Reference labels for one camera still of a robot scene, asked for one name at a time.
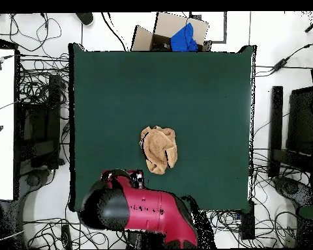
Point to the blue garment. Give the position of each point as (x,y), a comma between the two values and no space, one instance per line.
(184,39)

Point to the black upright bar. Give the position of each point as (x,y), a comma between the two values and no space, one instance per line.
(276,117)

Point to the white side table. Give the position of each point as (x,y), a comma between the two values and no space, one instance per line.
(1,130)

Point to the black round floor device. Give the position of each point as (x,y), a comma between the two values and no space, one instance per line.
(36,178)

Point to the black power strip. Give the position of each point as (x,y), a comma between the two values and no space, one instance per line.
(66,235)

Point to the dark green table cloth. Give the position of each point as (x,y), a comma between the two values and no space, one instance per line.
(159,91)

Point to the open cardboard box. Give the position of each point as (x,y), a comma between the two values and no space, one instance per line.
(167,26)

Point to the black equipment rack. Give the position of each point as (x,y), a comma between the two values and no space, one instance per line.
(52,117)

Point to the tan terry towel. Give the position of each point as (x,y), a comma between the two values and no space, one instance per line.
(159,148)

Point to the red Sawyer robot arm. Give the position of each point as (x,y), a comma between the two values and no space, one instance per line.
(151,205)

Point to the black rectangular box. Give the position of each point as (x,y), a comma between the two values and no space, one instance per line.
(247,224)

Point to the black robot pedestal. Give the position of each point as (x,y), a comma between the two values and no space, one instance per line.
(146,239)

